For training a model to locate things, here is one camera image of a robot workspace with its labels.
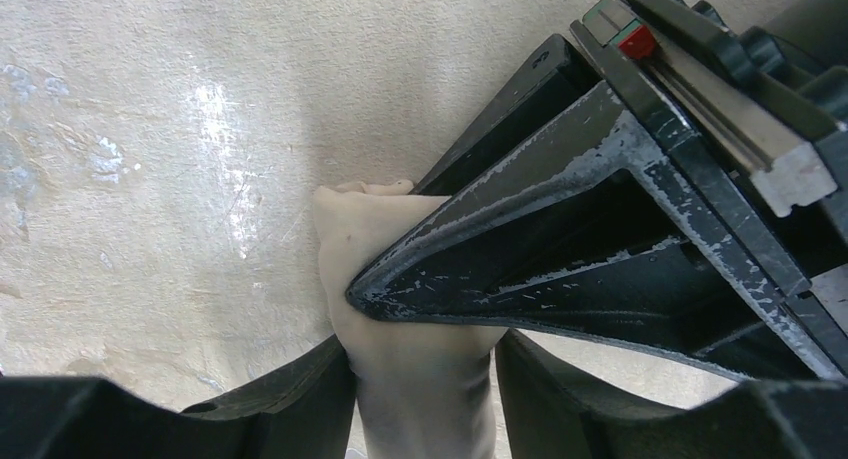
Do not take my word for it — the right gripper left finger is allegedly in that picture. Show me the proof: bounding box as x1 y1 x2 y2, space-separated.
1 337 355 458

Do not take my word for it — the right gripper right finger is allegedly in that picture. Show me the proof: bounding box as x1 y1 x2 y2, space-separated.
495 331 847 458

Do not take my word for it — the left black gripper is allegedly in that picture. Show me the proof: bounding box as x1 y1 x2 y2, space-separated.
568 0 847 377

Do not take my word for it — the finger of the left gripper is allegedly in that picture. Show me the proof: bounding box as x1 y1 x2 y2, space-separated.
347 82 845 379
412 34 600 196

